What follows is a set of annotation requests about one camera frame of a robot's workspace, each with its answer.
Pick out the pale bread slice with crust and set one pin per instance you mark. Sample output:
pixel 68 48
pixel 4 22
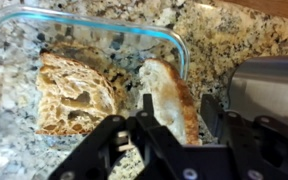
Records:
pixel 170 96

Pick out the clear glass rectangular container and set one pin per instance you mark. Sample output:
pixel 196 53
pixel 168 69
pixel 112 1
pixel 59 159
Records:
pixel 84 23

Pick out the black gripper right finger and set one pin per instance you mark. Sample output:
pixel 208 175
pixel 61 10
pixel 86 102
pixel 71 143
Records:
pixel 244 140

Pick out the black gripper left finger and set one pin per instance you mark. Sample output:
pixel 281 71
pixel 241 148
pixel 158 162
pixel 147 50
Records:
pixel 97 150

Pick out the brown holey bread slice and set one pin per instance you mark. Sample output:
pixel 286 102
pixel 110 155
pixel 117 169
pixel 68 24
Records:
pixel 70 96

